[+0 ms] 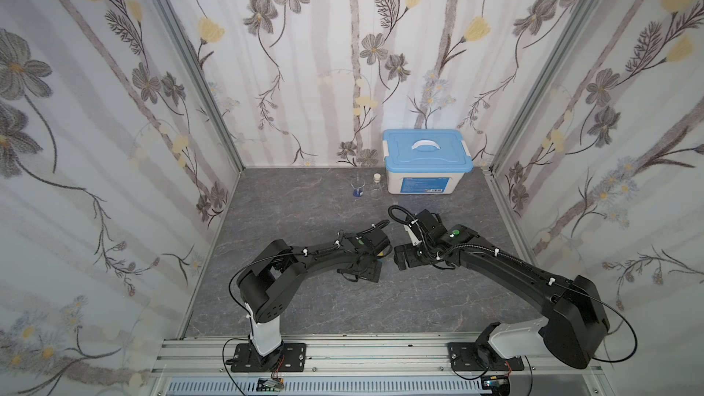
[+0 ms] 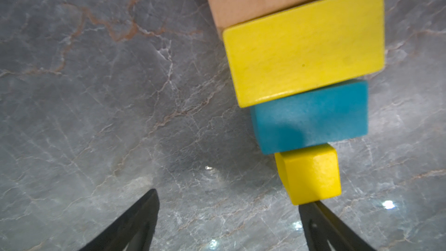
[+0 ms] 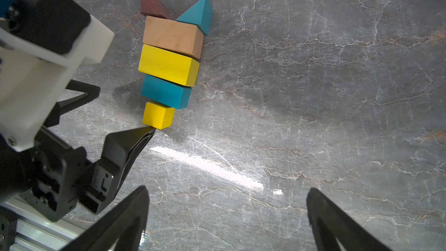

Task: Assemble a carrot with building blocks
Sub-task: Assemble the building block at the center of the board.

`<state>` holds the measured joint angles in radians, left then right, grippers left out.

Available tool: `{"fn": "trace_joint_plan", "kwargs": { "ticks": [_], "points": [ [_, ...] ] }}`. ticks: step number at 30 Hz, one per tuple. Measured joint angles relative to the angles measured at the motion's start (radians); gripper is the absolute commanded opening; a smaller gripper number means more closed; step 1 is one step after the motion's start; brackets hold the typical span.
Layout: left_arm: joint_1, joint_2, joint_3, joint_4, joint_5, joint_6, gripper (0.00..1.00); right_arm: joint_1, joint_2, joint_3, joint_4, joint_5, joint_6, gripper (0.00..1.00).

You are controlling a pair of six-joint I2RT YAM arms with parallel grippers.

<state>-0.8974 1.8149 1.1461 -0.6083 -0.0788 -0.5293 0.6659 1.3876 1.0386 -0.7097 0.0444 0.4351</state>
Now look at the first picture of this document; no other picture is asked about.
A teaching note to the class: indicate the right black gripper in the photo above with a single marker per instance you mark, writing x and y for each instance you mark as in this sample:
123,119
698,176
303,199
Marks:
407,256

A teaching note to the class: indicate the aluminium frame rail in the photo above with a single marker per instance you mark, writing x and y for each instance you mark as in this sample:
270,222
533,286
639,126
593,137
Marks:
410,354

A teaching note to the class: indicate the white slotted cable duct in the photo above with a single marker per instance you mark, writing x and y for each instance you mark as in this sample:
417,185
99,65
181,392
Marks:
300,385

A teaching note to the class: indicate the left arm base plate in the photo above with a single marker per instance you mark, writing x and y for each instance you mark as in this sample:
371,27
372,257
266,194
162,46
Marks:
288,357

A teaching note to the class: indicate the small clear corked bottle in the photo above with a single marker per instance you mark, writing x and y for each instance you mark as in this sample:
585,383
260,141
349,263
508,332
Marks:
377,187

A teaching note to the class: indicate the blue lid storage box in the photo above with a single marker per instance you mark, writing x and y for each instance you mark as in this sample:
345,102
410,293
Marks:
425,161

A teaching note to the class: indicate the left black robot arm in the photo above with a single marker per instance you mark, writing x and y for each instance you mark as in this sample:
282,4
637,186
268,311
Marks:
266,287

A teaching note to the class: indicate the small circuit board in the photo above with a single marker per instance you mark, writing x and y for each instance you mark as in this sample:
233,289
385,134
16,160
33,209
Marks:
270,385

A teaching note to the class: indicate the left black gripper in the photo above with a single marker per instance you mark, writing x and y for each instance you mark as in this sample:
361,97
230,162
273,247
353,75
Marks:
375,272

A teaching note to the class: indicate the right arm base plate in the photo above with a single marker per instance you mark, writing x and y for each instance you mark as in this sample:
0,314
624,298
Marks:
470,356

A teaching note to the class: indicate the glass beaker blue liquid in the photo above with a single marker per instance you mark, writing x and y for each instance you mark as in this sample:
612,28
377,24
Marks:
358,186

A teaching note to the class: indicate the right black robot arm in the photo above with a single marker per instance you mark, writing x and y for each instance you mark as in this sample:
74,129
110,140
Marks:
573,321

